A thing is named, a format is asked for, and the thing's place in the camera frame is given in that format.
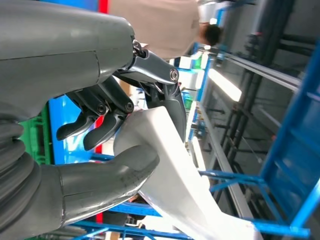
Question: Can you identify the person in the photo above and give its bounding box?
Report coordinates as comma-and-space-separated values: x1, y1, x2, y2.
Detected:
109, 0, 223, 61

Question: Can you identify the blue red white sign board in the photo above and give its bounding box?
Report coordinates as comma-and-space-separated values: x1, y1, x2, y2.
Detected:
39, 0, 111, 166

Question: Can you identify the blue metal shelf rack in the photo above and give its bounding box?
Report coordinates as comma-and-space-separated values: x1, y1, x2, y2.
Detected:
198, 43, 320, 239

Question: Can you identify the green open plastic bin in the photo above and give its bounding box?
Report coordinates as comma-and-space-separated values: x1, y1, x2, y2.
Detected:
19, 104, 53, 166

